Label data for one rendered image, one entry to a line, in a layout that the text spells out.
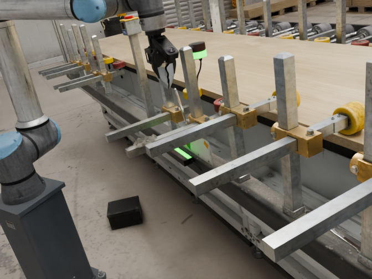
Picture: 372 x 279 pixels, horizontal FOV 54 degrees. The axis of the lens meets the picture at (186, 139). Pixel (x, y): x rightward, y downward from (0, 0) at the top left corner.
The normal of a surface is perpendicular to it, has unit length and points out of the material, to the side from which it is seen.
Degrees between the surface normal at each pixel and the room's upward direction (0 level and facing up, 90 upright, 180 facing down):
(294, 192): 90
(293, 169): 90
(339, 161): 90
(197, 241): 0
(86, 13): 91
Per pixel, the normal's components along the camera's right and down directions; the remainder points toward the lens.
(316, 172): -0.86, 0.34
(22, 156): 0.92, 0.00
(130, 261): -0.18, -0.89
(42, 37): 0.46, 0.29
